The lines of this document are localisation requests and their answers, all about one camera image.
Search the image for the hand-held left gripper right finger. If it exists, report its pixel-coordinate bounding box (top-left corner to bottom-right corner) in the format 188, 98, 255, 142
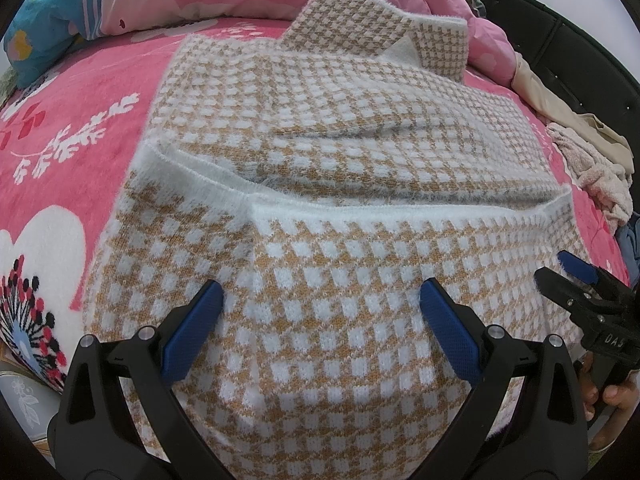
415, 277, 591, 480

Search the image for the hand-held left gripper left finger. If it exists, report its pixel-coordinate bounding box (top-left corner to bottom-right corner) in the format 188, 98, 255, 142
47, 279, 236, 480

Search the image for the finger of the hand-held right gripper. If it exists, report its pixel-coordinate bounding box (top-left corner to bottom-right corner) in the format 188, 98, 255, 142
556, 250, 608, 288
534, 266, 591, 321

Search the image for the beige white houndstooth sweater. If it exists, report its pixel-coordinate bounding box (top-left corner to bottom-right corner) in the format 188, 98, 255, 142
82, 0, 591, 480

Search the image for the person's right hand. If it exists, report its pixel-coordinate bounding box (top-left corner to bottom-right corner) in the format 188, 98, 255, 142
580, 350, 640, 421

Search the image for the blue garment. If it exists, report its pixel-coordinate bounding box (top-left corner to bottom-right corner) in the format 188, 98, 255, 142
615, 212, 640, 291

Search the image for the cream fluffy garment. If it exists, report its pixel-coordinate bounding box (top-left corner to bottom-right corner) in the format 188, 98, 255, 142
545, 122, 633, 226

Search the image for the beige garment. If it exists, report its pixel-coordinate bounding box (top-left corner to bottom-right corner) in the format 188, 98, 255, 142
512, 52, 636, 176

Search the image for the grey floral fabric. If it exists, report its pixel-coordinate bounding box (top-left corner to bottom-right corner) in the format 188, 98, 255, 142
0, 370, 66, 441

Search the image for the black padded headboard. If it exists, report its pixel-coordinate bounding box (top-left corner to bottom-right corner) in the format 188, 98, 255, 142
460, 0, 640, 161

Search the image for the pink floral fleece blanket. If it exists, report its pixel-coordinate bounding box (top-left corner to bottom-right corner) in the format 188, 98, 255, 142
0, 15, 631, 396

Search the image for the pink white blue quilt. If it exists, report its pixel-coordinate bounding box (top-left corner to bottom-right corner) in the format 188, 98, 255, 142
2, 0, 518, 91

